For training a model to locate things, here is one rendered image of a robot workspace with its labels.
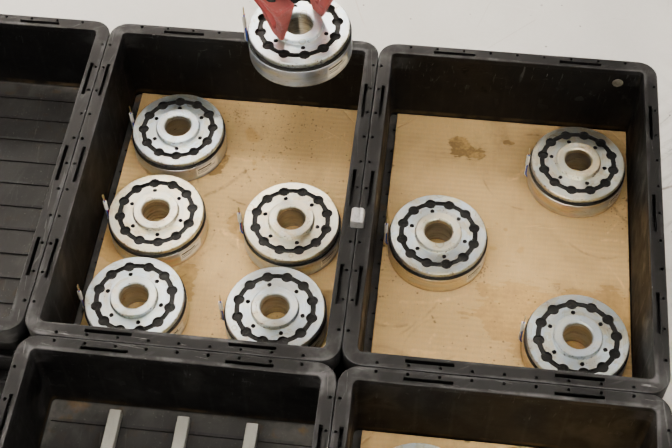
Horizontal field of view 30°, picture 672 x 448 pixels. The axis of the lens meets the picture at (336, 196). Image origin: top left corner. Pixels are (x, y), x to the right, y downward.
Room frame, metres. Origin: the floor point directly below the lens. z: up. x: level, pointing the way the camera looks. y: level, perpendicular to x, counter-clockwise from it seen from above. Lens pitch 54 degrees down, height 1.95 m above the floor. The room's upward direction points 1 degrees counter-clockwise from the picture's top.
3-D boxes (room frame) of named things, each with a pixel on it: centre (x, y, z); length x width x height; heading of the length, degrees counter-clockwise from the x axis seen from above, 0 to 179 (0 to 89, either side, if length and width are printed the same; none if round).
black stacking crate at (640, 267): (0.73, -0.17, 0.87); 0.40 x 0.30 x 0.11; 172
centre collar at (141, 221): (0.77, 0.19, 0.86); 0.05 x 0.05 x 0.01
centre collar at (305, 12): (0.86, 0.03, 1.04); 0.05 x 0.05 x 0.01
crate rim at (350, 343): (0.73, -0.17, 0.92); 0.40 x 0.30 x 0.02; 172
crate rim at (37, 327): (0.77, 0.12, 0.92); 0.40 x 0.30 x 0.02; 172
